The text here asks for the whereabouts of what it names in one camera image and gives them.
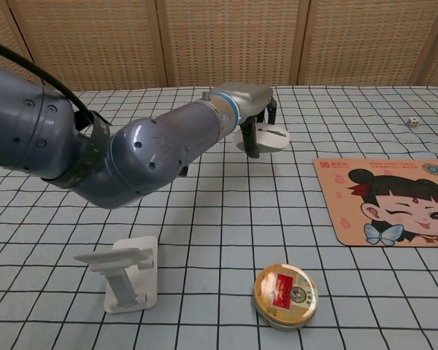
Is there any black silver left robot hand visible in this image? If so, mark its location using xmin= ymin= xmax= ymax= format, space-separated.
xmin=210 ymin=82 xmax=278 ymax=160

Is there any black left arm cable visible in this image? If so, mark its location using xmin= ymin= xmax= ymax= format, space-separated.
xmin=0 ymin=36 xmax=96 ymax=121

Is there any round gold tin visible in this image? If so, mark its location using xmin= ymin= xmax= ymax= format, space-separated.
xmin=253 ymin=262 xmax=319 ymax=331

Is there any white phone stand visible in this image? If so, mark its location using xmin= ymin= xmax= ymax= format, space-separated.
xmin=72 ymin=236 xmax=159 ymax=314

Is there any blue checked tablecloth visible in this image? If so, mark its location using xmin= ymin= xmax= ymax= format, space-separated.
xmin=0 ymin=85 xmax=438 ymax=350

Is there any white computer mouse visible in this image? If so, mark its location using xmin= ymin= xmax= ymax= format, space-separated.
xmin=234 ymin=122 xmax=291 ymax=154

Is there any woven wooden folding screen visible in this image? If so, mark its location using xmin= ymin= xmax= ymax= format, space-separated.
xmin=0 ymin=0 xmax=438 ymax=103

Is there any cartoon girl mouse pad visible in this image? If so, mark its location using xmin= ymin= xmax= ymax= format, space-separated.
xmin=312 ymin=157 xmax=438 ymax=248

